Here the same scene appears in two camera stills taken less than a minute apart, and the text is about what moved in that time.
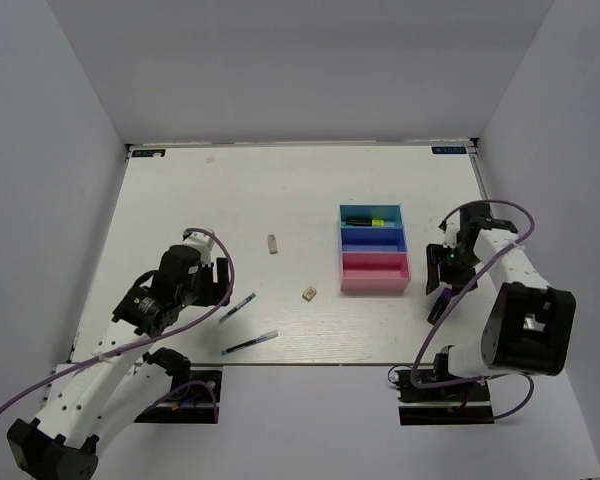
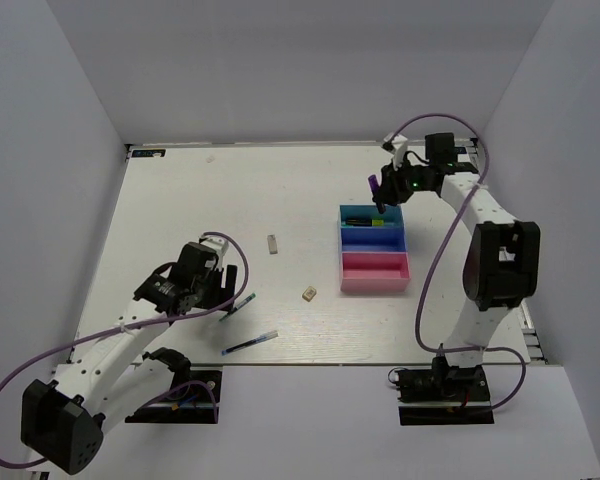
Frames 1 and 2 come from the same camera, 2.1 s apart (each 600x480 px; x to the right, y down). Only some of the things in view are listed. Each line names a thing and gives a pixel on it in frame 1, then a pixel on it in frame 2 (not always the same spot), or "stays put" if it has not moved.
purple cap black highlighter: x=440 y=305 to x=376 y=193
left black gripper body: x=204 y=290 stays put
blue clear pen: x=269 y=335 stays put
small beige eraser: x=309 y=293 stays put
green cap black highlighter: x=357 y=222 stays put
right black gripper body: x=457 y=265 to x=406 y=180
